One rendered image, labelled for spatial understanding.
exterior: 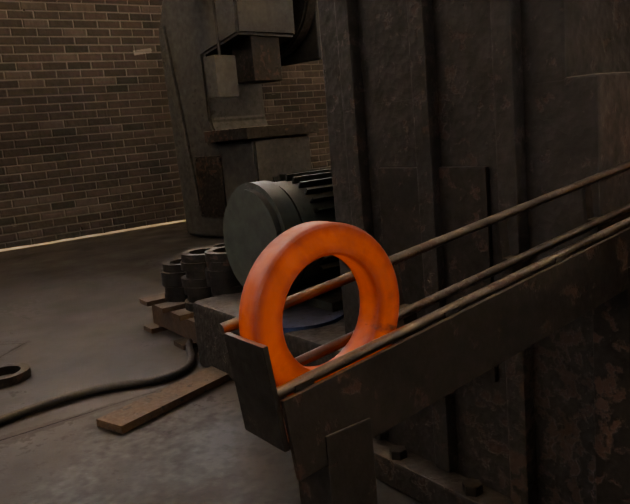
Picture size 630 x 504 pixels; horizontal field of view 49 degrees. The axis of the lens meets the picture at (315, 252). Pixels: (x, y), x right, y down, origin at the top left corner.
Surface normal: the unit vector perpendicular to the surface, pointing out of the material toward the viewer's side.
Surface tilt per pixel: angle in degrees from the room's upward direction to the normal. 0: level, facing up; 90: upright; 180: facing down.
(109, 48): 90
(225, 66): 90
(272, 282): 90
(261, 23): 91
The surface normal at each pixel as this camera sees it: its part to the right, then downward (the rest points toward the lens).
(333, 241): 0.59, 0.09
